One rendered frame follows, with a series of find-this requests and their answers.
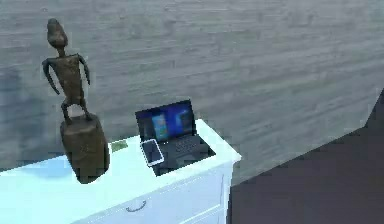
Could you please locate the small green card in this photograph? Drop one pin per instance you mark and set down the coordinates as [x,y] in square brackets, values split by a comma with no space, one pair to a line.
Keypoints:
[119,145]

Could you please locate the gray black open laptop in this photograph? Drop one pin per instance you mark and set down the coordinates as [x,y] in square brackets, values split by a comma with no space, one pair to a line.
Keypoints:
[181,148]

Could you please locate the white chest of drawers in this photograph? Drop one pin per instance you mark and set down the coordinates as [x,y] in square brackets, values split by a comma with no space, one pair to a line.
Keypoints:
[140,193]

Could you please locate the brown figure statue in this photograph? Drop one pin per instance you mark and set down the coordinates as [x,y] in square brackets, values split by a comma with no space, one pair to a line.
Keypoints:
[80,140]

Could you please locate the white framed phone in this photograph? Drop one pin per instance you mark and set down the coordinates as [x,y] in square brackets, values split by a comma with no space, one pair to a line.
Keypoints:
[152,152]

